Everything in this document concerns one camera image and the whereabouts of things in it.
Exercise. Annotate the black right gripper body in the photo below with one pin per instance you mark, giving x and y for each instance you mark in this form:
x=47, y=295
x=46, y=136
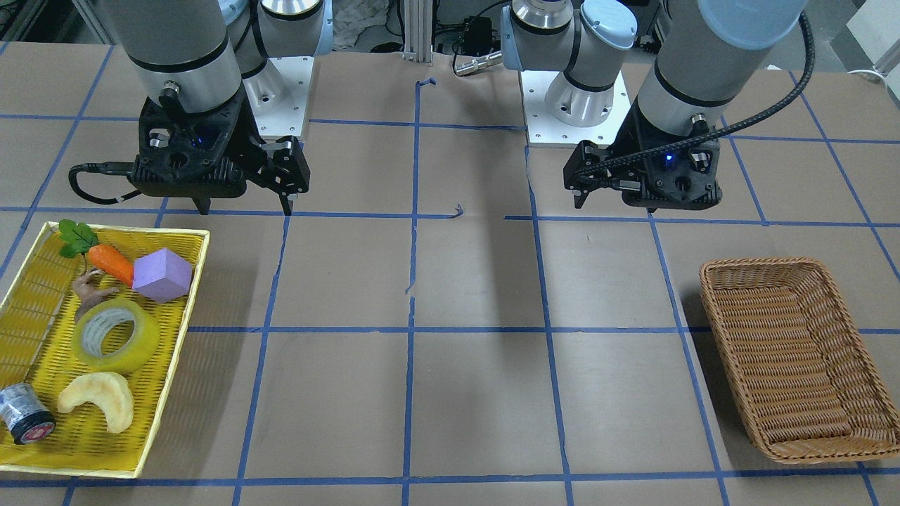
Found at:
x=254, y=150

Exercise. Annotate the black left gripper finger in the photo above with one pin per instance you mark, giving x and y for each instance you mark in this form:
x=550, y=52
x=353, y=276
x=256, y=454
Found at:
x=579, y=198

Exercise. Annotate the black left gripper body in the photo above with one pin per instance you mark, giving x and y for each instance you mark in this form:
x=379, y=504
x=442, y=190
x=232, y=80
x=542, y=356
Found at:
x=621, y=150

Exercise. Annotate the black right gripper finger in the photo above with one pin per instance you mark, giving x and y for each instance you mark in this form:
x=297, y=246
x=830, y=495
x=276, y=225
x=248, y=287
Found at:
x=287, y=204
x=202, y=205

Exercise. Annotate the yellow clear tape roll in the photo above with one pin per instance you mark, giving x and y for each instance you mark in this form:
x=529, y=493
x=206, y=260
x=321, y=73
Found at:
x=116, y=336

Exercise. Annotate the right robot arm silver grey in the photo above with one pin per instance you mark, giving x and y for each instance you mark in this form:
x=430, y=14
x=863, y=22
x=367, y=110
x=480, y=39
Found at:
x=192, y=56

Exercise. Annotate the purple foam cube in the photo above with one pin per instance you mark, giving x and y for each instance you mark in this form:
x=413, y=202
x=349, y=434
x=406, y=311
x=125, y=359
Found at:
x=162, y=276

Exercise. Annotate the orange toy carrot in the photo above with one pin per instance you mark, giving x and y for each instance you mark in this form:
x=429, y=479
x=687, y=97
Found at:
x=80, y=239

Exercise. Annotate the silver metal cylinder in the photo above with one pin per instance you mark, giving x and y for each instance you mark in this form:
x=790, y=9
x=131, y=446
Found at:
x=477, y=64

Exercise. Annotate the black power adapter box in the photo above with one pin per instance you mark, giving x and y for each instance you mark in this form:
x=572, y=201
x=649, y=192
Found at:
x=477, y=37

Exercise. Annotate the yellow woven plastic tray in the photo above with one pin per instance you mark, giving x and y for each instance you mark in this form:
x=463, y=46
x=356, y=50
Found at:
x=36, y=348

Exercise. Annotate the beige toy croissant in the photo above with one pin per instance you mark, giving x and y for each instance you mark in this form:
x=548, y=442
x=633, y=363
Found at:
x=109, y=391

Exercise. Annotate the brown wicker basket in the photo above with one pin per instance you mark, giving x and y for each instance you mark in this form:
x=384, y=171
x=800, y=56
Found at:
x=806, y=388

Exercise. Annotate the small black grey can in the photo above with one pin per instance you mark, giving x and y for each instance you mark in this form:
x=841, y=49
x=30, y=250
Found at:
x=26, y=417

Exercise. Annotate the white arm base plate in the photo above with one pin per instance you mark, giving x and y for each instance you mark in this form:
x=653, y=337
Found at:
x=559, y=115
x=279, y=96

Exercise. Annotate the aluminium profile post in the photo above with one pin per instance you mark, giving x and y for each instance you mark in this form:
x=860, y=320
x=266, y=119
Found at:
x=418, y=18

